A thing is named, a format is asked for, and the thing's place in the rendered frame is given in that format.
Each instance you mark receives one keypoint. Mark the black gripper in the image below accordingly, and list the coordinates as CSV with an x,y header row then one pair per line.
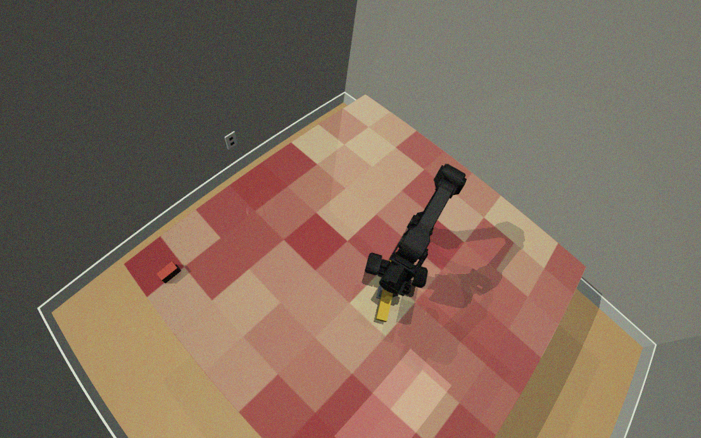
x,y
375,265

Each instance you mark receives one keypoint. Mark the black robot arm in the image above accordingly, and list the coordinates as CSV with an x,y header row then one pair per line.
x,y
413,244

